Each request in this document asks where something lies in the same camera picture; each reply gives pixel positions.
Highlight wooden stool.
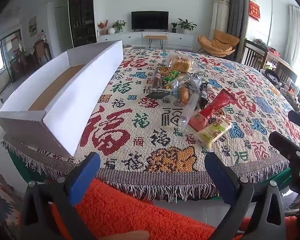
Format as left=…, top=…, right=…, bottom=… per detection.
left=144, top=35, right=168, bottom=48

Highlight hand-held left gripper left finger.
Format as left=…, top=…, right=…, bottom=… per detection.
left=19, top=152, right=102, bottom=240

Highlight cluttered wooden table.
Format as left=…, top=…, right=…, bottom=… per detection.
left=262, top=40, right=300, bottom=118

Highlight large potted plant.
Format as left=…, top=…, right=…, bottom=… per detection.
left=178, top=19, right=197, bottom=35

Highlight white curtain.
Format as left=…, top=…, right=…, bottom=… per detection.
left=289, top=5, right=300, bottom=70

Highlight brown bar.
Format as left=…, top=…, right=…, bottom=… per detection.
left=151, top=70, right=163, bottom=89

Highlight wooden dining chair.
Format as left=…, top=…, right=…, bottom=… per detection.
left=34, top=41, right=52, bottom=63

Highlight black display cabinet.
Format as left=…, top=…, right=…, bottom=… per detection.
left=68, top=0, right=97, bottom=47

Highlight pale yellow snack packet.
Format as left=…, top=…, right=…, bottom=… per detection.
left=192, top=116, right=233, bottom=152

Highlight white cardboard box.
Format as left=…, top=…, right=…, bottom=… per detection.
left=0, top=40, right=124, bottom=157

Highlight bun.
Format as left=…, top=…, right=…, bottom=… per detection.
left=174, top=85, right=199, bottom=105

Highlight white door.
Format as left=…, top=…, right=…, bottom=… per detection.
left=55, top=6, right=73, bottom=52

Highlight dark grey snack packet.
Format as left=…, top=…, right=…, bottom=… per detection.
left=145, top=88, right=172, bottom=100

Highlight white TV cabinet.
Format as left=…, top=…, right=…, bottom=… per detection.
left=97, top=31, right=194, bottom=47

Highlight wall painting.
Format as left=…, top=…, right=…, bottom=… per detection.
left=28, top=16, right=38, bottom=37

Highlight red snack packet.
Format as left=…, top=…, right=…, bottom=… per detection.
left=189, top=88, right=238, bottom=132

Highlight dark chocolate bar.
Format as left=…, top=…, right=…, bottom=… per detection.
left=199, top=82, right=208, bottom=109

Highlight person's left hand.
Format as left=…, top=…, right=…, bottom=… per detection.
left=109, top=230, right=150, bottom=240

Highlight floral sofa cover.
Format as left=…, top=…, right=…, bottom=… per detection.
left=0, top=170, right=23, bottom=240

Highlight red wall hanging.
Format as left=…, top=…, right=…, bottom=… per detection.
left=249, top=0, right=261, bottom=22

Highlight covered standing air conditioner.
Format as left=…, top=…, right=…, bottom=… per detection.
left=209, top=0, right=231, bottom=39

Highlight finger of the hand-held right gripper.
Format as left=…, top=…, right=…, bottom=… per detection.
left=268, top=131, right=300, bottom=161
left=288, top=110, right=300, bottom=128

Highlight orange shaggy rug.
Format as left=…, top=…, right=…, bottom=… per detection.
left=51, top=179, right=298, bottom=240

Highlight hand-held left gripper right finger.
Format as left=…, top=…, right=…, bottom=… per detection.
left=204, top=152, right=287, bottom=240

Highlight printed woven blanket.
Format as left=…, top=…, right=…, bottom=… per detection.
left=1, top=48, right=300, bottom=203

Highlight black television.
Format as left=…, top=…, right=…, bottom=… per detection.
left=131, top=11, right=169, bottom=30

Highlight grey curtain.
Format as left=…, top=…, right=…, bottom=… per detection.
left=224, top=0, right=250, bottom=39

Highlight tan armchair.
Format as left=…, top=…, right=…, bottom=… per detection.
left=197, top=29, right=240, bottom=58

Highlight green plant in vase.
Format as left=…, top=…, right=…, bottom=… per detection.
left=112, top=20, right=127, bottom=33

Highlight red flowers in vase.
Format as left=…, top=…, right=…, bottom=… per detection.
left=97, top=20, right=108, bottom=35

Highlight dark wooden chair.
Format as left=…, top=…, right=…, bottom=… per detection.
left=241, top=39, right=268, bottom=68

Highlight long clear sausage packet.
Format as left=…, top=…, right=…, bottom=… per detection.
left=177, top=94, right=199, bottom=132

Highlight bread loaf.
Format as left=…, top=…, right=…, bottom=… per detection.
left=165, top=51, right=194, bottom=73

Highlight green snack packet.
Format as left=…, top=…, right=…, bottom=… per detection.
left=164, top=70, right=180, bottom=83

